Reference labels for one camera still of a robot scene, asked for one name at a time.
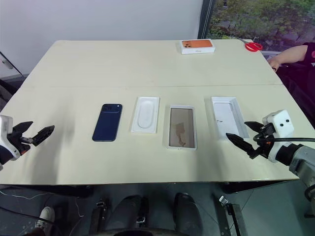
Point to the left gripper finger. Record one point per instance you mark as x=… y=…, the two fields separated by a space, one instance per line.
x=43 y=135
x=22 y=127

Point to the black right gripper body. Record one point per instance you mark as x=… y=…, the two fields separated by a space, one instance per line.
x=265 y=145

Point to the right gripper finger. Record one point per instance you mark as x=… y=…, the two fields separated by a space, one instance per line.
x=254 y=126
x=242 y=143

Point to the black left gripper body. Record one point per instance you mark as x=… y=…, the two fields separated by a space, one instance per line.
x=21 y=143

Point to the box with brown card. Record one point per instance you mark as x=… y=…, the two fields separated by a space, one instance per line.
x=182 y=127

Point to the dark blue smartphone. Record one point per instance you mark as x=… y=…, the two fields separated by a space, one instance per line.
x=107 y=124

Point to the bystander bare forearm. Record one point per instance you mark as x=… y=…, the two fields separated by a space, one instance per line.
x=291 y=55

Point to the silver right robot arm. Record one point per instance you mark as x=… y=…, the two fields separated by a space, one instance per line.
x=303 y=162

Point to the deep white phone box lid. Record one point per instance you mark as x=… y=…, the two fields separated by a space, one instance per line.
x=227 y=118

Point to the orange printed phone box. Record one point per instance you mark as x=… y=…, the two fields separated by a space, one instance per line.
x=197 y=44

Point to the bystander bare hand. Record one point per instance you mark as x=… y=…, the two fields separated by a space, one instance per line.
x=274 y=63

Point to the bystander black clothing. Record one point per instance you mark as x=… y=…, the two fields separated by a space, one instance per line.
x=299 y=83

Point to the black metal bar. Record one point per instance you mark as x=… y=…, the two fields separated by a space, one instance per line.
x=233 y=216

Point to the white sneaker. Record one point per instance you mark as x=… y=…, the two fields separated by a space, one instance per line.
x=45 y=216

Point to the dark rounded shape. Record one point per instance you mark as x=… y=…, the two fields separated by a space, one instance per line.
x=188 y=211

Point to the white moulded tray insert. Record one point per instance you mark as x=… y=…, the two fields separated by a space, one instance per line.
x=145 y=115

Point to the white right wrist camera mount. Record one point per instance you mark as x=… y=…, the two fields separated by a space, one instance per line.
x=283 y=118

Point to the glass panel with bracket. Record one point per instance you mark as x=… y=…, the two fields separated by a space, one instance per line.
x=9 y=65

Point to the black clamp bracket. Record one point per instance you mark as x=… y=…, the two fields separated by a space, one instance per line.
x=99 y=214

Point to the dark window frame post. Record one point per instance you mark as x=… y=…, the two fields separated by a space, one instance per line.
x=205 y=18

